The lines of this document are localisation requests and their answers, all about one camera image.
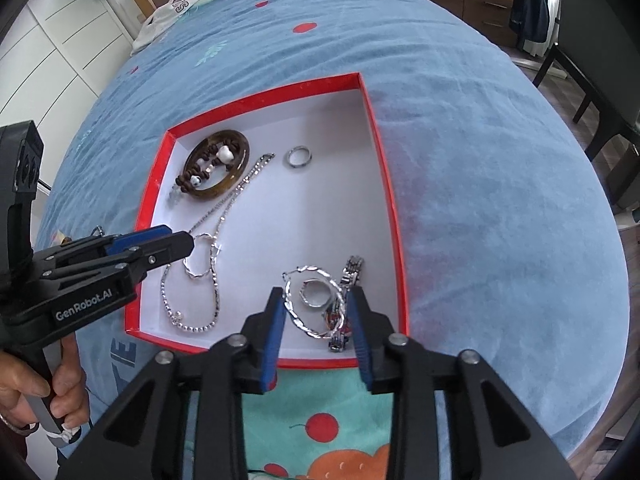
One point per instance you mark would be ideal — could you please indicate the small twisted silver hoop earring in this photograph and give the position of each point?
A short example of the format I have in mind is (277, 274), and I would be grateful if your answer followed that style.
(192, 271)

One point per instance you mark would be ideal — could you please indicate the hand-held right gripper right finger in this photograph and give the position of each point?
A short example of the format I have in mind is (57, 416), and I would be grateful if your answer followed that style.
(361, 340)

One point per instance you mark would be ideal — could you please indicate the red cardboard box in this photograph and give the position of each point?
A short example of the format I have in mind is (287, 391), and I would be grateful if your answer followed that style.
(310, 210)

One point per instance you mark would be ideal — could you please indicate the blue printed blanket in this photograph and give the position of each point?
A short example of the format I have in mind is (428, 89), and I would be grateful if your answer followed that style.
(500, 210)

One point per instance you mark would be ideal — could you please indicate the navy tote bag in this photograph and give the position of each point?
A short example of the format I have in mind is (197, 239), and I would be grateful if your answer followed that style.
(532, 10)

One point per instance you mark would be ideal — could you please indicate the large twisted silver hoop earring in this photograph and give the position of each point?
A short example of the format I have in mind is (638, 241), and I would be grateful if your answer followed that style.
(288, 302)

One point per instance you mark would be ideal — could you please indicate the wooden dresser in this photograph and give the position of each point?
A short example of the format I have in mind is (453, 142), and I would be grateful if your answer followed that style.
(480, 0)

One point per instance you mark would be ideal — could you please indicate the brown oval bangle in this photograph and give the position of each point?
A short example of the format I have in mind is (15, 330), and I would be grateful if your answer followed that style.
(235, 180)

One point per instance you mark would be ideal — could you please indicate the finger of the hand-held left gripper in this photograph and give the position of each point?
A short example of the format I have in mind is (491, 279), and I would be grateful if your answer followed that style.
(145, 236)
(165, 255)

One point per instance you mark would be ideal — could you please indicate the dark chair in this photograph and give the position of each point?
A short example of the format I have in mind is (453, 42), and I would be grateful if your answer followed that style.
(600, 10)

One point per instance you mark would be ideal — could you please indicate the white wardrobe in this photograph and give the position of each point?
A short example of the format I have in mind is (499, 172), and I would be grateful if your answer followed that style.
(60, 40)

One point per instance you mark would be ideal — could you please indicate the white garment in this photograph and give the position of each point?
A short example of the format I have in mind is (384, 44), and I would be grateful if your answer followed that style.
(165, 15)

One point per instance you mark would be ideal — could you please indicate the person's left hand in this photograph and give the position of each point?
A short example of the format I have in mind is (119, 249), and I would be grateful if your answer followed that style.
(75, 385)

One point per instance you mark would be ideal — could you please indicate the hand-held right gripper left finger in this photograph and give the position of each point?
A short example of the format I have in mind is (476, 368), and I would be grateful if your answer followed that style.
(272, 340)

